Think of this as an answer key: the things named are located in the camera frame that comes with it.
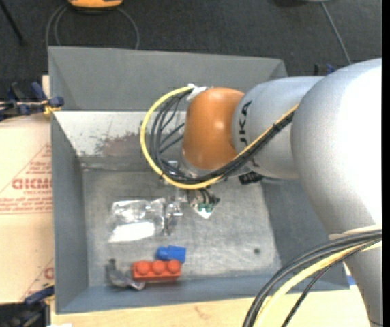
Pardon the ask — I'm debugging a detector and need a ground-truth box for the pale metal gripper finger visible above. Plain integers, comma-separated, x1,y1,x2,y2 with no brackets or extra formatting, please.
162,201,170,236
169,202,185,237

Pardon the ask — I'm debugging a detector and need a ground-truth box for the grey metal bin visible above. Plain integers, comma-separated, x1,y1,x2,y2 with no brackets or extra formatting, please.
47,46,351,315

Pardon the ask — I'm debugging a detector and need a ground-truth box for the clear plastic packet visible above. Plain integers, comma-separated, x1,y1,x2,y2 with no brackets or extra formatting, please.
107,197,167,244

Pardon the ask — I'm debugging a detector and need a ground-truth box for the blue toy block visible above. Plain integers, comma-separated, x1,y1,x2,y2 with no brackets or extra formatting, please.
155,245,187,264

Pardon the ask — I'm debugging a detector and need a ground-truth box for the grey crumpled thing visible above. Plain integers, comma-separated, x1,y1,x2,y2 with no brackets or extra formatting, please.
105,258,146,291

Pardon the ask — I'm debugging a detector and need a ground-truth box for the black cylinder on white bracket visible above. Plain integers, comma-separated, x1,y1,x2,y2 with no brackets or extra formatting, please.
238,170,264,186

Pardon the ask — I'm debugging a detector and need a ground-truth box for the brown cardboard board red print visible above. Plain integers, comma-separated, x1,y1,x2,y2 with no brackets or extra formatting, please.
0,74,56,307

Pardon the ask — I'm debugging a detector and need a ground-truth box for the red studded toy block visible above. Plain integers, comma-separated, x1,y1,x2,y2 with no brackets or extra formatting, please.
130,259,183,283

